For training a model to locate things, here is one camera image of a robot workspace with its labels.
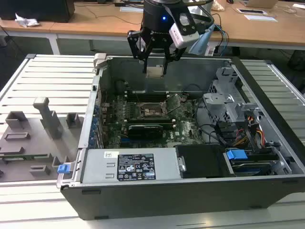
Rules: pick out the white paper sheet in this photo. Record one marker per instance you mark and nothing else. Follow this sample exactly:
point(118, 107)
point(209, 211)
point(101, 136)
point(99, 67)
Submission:
point(131, 9)
point(261, 18)

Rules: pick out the grey metal drive cage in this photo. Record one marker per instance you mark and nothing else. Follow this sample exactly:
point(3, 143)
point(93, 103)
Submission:
point(219, 100)

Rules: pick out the black drive bay shroud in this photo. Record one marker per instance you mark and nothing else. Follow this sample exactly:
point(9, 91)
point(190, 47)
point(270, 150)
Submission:
point(202, 162)

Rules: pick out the grey plastic case latch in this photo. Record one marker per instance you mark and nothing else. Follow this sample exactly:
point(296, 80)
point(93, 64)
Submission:
point(100, 59)

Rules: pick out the grey parts rack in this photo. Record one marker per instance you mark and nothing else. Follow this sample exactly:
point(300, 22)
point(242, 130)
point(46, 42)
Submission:
point(35, 148)

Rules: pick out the graphics card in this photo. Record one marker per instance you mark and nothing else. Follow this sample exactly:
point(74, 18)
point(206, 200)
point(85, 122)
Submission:
point(145, 131)

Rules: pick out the grey power supply unit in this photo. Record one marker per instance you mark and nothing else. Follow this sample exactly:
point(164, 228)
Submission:
point(100, 164)

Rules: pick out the white wrist camera on bracket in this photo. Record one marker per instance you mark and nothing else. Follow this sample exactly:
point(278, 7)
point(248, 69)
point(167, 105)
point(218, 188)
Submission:
point(188, 38)

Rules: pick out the crumpled white paper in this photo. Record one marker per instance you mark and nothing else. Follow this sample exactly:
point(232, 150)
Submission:
point(26, 21)

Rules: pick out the CPU socket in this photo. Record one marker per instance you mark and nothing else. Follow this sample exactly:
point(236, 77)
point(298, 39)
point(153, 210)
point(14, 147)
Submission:
point(152, 112)

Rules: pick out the wooden desk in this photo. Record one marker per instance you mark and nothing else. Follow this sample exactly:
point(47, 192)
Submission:
point(95, 26)

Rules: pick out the silver laptop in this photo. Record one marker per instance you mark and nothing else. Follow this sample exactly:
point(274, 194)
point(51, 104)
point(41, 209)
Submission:
point(262, 3)

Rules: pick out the black bag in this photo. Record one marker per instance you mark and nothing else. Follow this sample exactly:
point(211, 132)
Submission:
point(297, 59)

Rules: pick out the black open PC case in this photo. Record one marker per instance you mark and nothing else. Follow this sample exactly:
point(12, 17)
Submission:
point(166, 200)

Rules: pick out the large black box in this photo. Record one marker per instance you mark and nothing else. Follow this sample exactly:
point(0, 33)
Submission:
point(35, 9)

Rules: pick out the hard disk in blue carrier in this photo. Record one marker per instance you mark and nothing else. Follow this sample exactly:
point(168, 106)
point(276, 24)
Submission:
point(237, 156)

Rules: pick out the green motherboard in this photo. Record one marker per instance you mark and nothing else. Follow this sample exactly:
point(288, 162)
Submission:
point(186, 128)

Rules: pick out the blue expansion slot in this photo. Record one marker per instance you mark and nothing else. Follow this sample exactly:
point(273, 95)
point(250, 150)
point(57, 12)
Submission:
point(125, 140)

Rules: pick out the silver CPU chip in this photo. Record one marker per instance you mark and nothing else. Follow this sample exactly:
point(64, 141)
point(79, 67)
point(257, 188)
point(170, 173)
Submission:
point(155, 71)

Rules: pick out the blue case release latch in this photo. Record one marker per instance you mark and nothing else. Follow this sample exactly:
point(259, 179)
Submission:
point(64, 169)

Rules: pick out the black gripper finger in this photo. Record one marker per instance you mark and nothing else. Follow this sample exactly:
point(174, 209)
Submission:
point(137, 47)
point(172, 53)

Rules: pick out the beige crumpled bag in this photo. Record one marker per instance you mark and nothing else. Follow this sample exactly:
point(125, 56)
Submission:
point(219, 6)

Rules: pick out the round coin battery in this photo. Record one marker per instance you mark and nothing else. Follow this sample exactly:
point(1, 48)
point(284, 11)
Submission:
point(185, 98)

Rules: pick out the white framed tablet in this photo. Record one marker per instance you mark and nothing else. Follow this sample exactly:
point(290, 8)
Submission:
point(251, 11)

